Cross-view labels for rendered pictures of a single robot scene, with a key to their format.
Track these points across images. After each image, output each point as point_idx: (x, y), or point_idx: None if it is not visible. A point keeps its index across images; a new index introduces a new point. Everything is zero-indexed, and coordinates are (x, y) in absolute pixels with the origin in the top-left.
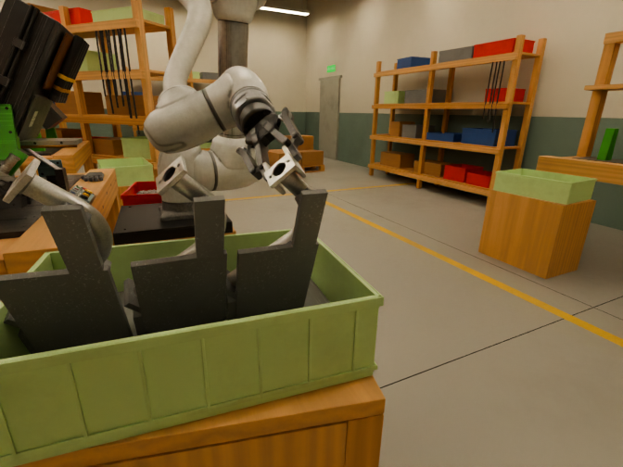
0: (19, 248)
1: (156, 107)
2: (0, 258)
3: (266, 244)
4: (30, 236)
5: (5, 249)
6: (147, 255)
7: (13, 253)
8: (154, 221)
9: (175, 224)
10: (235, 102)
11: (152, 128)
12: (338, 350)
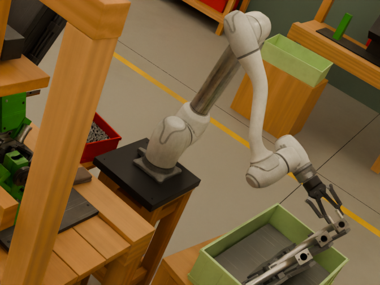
0: (135, 234)
1: (262, 168)
2: (125, 243)
3: (263, 216)
4: (116, 219)
5: (112, 233)
6: (229, 237)
7: (137, 240)
8: (155, 184)
9: (173, 188)
10: (305, 173)
11: (262, 182)
12: (331, 280)
